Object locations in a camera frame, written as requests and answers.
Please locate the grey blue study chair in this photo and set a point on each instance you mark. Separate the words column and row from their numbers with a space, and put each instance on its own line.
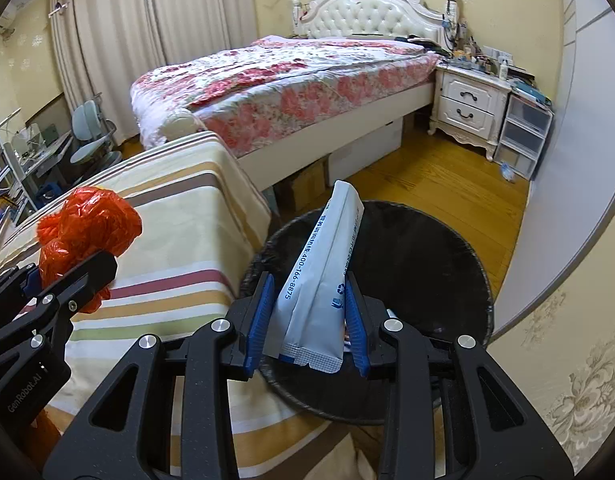
column 95, row 135

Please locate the red plastic bag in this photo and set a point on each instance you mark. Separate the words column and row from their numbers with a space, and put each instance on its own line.
column 87, row 225

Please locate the dark cloth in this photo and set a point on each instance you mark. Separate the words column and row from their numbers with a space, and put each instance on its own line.
column 425, row 44

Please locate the blue plastic crate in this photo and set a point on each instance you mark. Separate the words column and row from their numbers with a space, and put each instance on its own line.
column 51, row 191

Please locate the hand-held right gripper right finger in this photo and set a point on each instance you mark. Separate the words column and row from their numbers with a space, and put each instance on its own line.
column 355, row 330

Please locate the beige curtain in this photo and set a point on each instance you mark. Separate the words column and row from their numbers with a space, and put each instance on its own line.
column 137, row 35

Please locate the white nightstand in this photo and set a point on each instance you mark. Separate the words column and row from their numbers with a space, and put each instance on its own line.
column 467, row 100

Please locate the white air conditioner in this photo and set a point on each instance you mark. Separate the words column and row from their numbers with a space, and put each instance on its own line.
column 10, row 19

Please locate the clear plastic drawer unit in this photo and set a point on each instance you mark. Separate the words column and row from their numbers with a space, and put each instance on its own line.
column 525, row 132

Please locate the white sliding wardrobe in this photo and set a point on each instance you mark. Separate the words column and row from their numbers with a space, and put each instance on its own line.
column 577, row 110

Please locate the floral quilt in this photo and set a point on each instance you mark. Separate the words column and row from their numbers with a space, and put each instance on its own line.
column 287, row 80

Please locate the brown cardboard box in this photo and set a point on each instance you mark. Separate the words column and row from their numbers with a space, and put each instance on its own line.
column 305, row 187

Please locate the bookshelf with books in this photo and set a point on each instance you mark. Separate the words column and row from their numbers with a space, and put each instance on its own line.
column 0, row 170

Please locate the white tufted bed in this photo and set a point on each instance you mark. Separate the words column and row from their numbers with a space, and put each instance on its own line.
column 367, row 15

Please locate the black trash bin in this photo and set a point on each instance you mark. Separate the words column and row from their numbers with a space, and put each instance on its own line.
column 427, row 270

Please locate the blue white packet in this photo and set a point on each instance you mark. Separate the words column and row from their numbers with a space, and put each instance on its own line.
column 317, row 285

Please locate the small blue white wrapper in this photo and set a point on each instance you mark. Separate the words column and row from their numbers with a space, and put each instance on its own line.
column 508, row 172

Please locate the clutter of small bottles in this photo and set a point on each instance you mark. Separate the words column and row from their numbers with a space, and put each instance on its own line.
column 480, row 60

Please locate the white storage box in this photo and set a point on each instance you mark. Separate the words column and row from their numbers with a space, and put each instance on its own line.
column 367, row 147

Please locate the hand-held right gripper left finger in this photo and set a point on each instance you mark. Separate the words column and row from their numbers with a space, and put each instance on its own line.
column 260, row 320

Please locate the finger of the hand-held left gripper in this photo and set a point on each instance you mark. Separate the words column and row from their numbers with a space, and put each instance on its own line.
column 30, row 280
column 82, row 280

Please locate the white study desk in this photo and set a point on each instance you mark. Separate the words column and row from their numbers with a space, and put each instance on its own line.
column 47, row 157

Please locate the teal flat item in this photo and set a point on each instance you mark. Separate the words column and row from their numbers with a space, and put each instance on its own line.
column 535, row 92

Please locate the purple white curtain clip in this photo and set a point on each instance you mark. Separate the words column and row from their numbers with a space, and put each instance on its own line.
column 58, row 8

